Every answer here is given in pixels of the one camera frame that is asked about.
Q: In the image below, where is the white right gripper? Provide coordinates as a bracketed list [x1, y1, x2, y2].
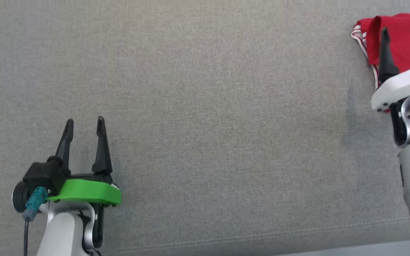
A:
[370, 26, 410, 111]

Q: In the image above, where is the grey fabric sofa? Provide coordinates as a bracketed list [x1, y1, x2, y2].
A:
[0, 0, 410, 256]

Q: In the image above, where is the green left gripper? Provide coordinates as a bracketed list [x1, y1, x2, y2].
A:
[48, 116, 122, 207]

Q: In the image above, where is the red and white jersey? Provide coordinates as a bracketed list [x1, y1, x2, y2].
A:
[366, 14, 410, 73]

